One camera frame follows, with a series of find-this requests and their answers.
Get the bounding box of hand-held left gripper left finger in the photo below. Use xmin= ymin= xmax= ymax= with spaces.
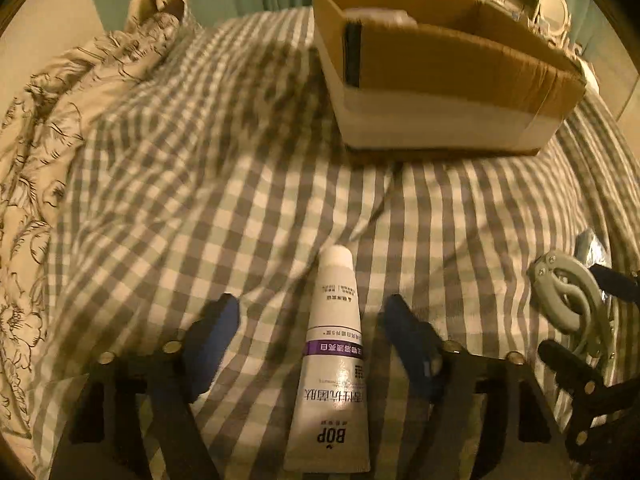
xmin=50 ymin=294 xmax=242 ymax=480

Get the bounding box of white toothpaste tube purple band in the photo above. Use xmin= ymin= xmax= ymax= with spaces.
xmin=283 ymin=245 xmax=372 ymax=474

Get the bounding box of floral line-print quilt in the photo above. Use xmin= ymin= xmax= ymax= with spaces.
xmin=0 ymin=30 xmax=173 ymax=441

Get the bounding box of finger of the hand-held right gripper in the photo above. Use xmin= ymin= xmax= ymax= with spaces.
xmin=590 ymin=265 xmax=640 ymax=307
xmin=537 ymin=340 xmax=640 ymax=467

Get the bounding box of white item in box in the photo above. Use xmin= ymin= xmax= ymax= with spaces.
xmin=345 ymin=7 xmax=417 ymax=28

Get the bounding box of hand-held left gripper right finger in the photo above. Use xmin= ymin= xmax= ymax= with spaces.
xmin=377 ymin=294 xmax=576 ymax=480

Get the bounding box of white framed round mirror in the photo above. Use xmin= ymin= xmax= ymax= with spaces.
xmin=535 ymin=0 xmax=572 ymax=43

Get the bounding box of grey checked bed sheet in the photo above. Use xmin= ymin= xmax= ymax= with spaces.
xmin=30 ymin=7 xmax=632 ymax=480

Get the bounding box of grey metal clip tool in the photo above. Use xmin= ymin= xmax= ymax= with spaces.
xmin=527 ymin=251 xmax=615 ymax=358

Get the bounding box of silver foil packet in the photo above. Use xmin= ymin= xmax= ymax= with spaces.
xmin=575 ymin=229 xmax=613 ymax=301

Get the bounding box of cardboard box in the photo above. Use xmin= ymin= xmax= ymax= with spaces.
xmin=310 ymin=0 xmax=587 ymax=157

